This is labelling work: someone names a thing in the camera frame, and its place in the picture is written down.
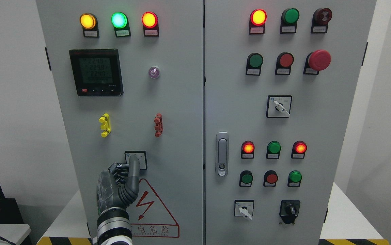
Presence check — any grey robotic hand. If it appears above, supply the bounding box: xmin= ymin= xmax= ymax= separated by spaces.
xmin=96 ymin=156 xmax=140 ymax=215

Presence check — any red lit lamp lower right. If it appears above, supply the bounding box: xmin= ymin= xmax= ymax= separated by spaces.
xmin=291 ymin=141 xmax=307 ymax=159

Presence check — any red indicator lamp top right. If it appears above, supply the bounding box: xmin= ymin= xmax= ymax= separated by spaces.
xmin=248 ymin=9 xmax=267 ymax=35

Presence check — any red lit lamp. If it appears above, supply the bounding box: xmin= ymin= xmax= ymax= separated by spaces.
xmin=241 ymin=141 xmax=255 ymax=159
xmin=291 ymin=141 xmax=307 ymax=159

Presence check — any dark red buzzer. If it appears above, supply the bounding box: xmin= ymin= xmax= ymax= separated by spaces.
xmin=311 ymin=8 xmax=333 ymax=34

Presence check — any red push button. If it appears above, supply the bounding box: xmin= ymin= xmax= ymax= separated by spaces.
xmin=263 ymin=170 xmax=278 ymax=187
xmin=275 ymin=52 xmax=295 ymax=76

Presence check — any white rotary switch bottom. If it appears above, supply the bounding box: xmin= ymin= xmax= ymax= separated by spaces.
xmin=234 ymin=199 xmax=254 ymax=221

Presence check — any black digital power meter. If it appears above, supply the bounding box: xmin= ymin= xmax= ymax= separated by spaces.
xmin=69 ymin=49 xmax=124 ymax=96

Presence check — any red triangle warning sticker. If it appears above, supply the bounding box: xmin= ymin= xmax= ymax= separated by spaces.
xmin=126 ymin=179 xmax=180 ymax=238

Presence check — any red push button upper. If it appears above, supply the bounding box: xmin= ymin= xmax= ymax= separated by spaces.
xmin=275 ymin=52 xmax=295 ymax=76

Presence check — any green push button lower right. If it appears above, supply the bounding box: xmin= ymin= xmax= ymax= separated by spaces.
xmin=287 ymin=170 xmax=303 ymax=187

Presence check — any red terminal clip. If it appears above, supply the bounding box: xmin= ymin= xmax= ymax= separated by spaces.
xmin=154 ymin=113 xmax=163 ymax=137

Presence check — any grey electrical control cabinet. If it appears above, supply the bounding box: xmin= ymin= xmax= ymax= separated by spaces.
xmin=36 ymin=0 xmax=376 ymax=245

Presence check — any white box bottom left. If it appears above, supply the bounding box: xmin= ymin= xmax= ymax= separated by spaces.
xmin=0 ymin=224 xmax=31 ymax=245

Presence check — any red push button lower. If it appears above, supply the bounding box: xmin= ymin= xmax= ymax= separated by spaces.
xmin=263 ymin=170 xmax=278 ymax=187

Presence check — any green lamp lower middle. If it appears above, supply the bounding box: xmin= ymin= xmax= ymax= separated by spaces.
xmin=266 ymin=141 xmax=281 ymax=159

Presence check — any green lit indicator lamp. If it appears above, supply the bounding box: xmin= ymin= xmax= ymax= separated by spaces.
xmin=111 ymin=12 xmax=131 ymax=38

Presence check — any green push button upper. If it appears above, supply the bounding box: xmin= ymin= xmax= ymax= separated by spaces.
xmin=246 ymin=52 xmax=263 ymax=76

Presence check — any green lamp top right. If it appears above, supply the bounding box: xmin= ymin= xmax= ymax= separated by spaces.
xmin=280 ymin=8 xmax=300 ymax=34

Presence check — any white rotary selector switch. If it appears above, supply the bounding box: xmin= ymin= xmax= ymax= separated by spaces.
xmin=124 ymin=150 xmax=148 ymax=170

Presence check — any green push button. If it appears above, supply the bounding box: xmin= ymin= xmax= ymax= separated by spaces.
xmin=246 ymin=52 xmax=263 ymax=76
xmin=239 ymin=170 xmax=253 ymax=187
xmin=287 ymin=170 xmax=303 ymax=187

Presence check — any silver door handle lock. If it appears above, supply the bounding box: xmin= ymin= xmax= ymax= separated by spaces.
xmin=216 ymin=132 xmax=229 ymax=177

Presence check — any yellow terminal clip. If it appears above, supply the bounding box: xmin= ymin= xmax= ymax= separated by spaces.
xmin=99 ymin=113 xmax=111 ymax=138

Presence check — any black rotary selector switch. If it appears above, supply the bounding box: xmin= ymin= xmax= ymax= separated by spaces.
xmin=279 ymin=200 xmax=300 ymax=224

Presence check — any green push button lower left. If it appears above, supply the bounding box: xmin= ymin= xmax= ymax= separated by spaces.
xmin=239 ymin=170 xmax=253 ymax=187

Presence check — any yellow indicator lamp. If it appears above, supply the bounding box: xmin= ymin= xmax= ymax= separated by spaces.
xmin=80 ymin=13 xmax=99 ymax=38

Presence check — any red indicator lamp left door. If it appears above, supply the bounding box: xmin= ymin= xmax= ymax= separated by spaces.
xmin=142 ymin=11 xmax=159 ymax=37

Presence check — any red emergency stop button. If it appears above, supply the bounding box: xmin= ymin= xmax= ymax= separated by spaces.
xmin=303 ymin=49 xmax=331 ymax=76

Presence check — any red lit lamp lower left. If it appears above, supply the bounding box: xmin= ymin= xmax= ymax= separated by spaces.
xmin=241 ymin=141 xmax=255 ymax=159

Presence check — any white rotary switch right upper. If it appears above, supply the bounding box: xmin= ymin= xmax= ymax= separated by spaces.
xmin=266 ymin=95 xmax=292 ymax=118

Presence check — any clear light bulb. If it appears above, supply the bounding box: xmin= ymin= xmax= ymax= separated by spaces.
xmin=148 ymin=66 xmax=161 ymax=79

